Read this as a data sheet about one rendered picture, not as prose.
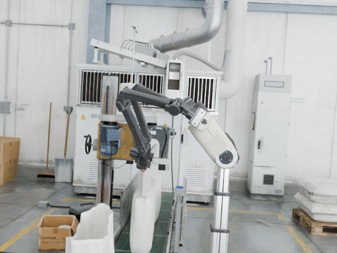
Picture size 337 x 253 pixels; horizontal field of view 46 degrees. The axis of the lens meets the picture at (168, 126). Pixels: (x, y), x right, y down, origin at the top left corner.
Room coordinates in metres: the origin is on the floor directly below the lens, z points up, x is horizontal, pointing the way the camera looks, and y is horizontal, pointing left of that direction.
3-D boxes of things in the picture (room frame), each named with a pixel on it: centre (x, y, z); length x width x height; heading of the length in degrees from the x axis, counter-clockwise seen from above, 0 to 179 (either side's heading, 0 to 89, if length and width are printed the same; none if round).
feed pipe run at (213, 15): (6.46, -0.48, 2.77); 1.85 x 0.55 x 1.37; 177
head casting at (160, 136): (3.54, 0.10, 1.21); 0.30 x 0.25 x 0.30; 177
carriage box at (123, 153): (3.52, 0.45, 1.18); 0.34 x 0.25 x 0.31; 87
